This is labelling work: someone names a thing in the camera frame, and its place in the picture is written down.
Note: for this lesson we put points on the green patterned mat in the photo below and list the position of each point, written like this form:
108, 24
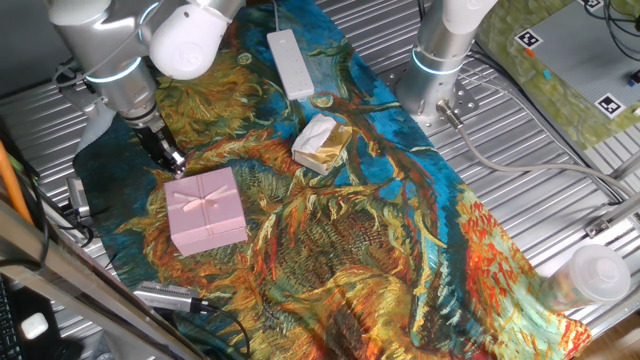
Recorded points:
540, 95

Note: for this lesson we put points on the gold tissue pack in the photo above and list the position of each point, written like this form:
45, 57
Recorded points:
320, 145

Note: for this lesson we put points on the aluminium corner bracket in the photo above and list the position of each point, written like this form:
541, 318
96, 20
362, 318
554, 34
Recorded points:
597, 226

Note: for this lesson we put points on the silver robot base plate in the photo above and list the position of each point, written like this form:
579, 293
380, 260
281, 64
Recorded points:
465, 102

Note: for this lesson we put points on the small blue block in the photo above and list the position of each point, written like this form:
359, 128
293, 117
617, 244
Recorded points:
547, 74

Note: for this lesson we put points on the white power strip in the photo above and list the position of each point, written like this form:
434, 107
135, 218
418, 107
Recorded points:
291, 65

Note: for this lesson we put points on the small orange block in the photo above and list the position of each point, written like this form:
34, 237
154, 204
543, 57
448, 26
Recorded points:
529, 52

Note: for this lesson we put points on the white earbud case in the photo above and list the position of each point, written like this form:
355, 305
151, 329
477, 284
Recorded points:
35, 326

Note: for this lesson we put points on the clear plastic jar with lid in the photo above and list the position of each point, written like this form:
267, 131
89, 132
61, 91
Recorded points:
597, 272

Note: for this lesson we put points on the black keyboard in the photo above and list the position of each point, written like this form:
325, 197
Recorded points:
7, 330

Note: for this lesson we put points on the grey board with tags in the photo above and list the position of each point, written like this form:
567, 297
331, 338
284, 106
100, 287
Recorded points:
575, 55

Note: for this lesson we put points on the small dark block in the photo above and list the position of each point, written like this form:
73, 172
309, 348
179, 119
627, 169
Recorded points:
635, 77

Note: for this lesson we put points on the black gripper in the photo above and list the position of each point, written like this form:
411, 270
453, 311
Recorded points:
152, 142

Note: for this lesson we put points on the metal frame beam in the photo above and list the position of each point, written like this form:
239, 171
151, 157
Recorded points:
75, 280

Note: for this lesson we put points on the sunflower painting print cloth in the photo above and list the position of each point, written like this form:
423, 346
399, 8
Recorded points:
350, 250

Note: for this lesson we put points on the pink casing with bow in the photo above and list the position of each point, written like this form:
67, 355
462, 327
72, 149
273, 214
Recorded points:
205, 220

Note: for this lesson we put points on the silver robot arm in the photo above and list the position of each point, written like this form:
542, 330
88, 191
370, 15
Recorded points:
115, 85

